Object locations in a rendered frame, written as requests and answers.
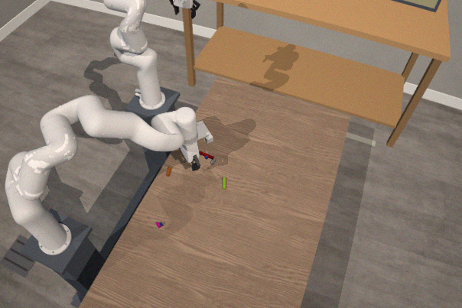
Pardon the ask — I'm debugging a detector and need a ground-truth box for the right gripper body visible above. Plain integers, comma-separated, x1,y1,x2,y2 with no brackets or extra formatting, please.
180,141,200,163

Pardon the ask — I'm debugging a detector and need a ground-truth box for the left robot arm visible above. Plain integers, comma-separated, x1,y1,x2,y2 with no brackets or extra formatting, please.
103,0,165,110

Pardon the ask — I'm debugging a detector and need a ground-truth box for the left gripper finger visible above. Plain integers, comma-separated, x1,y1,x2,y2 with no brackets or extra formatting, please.
169,0,179,15
190,0,200,19

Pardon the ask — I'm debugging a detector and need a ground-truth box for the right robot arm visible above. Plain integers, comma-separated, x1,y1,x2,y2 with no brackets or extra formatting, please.
5,95,213,255

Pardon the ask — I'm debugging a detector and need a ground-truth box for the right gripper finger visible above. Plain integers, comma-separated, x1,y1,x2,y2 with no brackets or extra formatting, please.
191,155,200,171

